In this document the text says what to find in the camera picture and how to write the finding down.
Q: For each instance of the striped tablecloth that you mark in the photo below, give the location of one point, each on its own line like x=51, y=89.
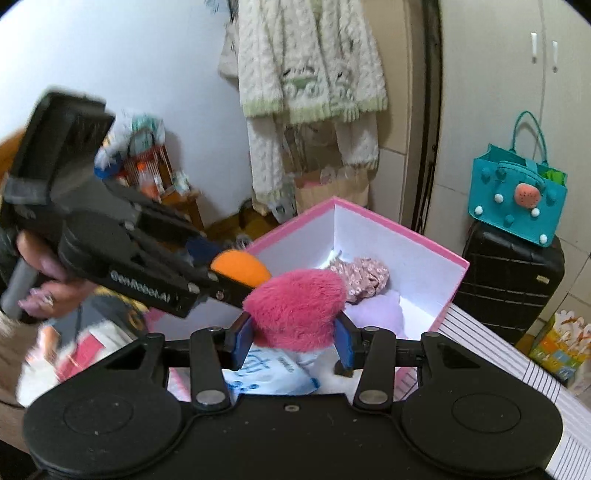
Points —
x=571, y=460

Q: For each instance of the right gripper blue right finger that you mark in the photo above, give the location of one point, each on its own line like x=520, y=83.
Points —
x=346, y=340

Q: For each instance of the orange plush ball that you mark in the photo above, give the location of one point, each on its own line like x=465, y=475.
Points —
x=242, y=267

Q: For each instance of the white tote bag hanging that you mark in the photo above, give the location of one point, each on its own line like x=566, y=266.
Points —
x=227, y=65

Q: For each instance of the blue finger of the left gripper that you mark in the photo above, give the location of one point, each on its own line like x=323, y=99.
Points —
x=202, y=251
x=217, y=286

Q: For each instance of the person's left hand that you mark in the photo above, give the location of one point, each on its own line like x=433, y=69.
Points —
x=60, y=295

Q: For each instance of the wooden side cabinet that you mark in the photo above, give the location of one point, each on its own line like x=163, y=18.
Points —
x=156, y=157

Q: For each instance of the white knitted pajama jacket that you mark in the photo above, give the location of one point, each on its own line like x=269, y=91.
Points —
x=308, y=61

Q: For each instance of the black clothes rack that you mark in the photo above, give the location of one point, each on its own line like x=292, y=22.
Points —
x=427, y=46

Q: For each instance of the pink fluffy pompom keychain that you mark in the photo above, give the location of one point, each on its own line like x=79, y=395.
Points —
x=296, y=310

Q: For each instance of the blue wet wipes pack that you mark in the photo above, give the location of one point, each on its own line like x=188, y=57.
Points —
x=268, y=371

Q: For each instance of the pink floral scrunchie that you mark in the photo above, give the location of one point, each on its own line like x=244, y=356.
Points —
x=363, y=277

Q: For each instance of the pink cardboard box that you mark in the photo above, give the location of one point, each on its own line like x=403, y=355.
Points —
x=397, y=279

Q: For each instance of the teal felt handbag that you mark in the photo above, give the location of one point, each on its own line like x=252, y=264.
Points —
x=516, y=194

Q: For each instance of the beige wooden wardrobe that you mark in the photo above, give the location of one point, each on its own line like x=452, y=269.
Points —
x=499, y=59

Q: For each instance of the orange drink bottle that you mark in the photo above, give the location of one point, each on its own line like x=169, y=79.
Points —
x=146, y=182

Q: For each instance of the purple plush toy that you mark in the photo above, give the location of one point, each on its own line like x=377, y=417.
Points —
x=383, y=310

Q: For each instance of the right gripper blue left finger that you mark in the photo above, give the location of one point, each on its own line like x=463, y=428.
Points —
x=240, y=339

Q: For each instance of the black suitcase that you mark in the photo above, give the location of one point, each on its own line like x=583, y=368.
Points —
x=509, y=281

